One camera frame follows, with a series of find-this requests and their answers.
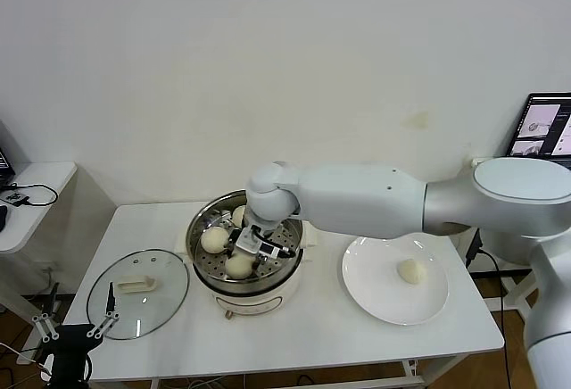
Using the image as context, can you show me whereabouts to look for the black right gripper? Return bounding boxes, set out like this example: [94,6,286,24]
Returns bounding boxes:
[225,223,280,270]

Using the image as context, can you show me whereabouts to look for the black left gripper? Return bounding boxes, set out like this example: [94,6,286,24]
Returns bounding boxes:
[31,281,120,389]

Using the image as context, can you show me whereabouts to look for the grey open laptop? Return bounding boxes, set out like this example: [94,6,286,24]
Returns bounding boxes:
[506,92,571,158]

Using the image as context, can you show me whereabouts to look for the thin black looped cable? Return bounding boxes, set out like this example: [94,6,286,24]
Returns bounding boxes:
[8,182,60,208]

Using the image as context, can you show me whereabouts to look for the black cable with adapter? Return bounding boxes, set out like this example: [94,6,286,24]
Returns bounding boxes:
[465,228,514,389]

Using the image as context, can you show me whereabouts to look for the cream electric cooking pot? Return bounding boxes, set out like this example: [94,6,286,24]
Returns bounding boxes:
[173,221,319,321]

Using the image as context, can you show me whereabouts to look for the glass lid cream handle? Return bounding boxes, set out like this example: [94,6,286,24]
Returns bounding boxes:
[87,248,192,342]

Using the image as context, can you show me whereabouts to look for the white round plate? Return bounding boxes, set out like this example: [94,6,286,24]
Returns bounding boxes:
[342,230,451,327]

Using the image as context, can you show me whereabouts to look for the black open laptop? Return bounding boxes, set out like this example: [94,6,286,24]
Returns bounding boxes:
[0,119,18,192]

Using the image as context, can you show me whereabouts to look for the stainless steel steamer basket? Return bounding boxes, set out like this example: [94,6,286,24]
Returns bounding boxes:
[186,189,305,295]

